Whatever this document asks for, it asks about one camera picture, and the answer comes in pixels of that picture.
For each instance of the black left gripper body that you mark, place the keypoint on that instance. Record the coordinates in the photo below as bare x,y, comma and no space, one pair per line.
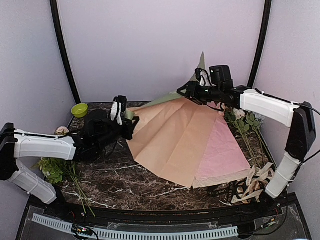
107,139

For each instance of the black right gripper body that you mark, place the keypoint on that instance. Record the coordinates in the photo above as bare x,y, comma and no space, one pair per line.
202,96

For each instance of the peach green wrapping paper sheet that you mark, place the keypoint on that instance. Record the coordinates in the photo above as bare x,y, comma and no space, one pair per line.
171,137

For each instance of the white rose stem bunch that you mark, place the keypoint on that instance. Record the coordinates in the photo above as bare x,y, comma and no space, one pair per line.
246,128

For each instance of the green hydrangea leaf bunch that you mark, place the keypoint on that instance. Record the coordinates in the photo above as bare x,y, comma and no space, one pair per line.
56,170

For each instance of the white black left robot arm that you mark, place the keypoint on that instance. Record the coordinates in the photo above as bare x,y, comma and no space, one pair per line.
17,145

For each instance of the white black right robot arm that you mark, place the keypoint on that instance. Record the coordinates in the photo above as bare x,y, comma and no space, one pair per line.
297,118

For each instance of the lime green plastic bowl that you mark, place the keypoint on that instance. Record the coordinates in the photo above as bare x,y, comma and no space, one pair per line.
80,110

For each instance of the pink rose stem bunch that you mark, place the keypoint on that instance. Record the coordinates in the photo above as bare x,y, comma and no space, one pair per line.
61,131

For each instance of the pink wrapping paper sheet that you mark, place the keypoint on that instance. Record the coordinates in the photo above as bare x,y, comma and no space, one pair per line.
223,160

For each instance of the cream ribbon pile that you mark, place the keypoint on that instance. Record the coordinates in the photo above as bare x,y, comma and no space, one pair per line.
250,188

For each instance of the black vertical frame post right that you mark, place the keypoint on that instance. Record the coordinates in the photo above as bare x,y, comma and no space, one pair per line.
260,43

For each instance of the black vertical frame post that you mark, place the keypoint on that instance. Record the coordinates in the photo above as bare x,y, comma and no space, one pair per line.
63,50
260,43

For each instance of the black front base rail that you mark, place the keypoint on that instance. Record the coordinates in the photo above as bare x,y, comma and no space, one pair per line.
288,211

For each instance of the black vertical frame post left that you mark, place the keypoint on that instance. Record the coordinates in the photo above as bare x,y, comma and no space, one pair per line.
63,50

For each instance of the white slotted cable duct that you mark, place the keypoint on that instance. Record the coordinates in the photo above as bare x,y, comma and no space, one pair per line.
121,231

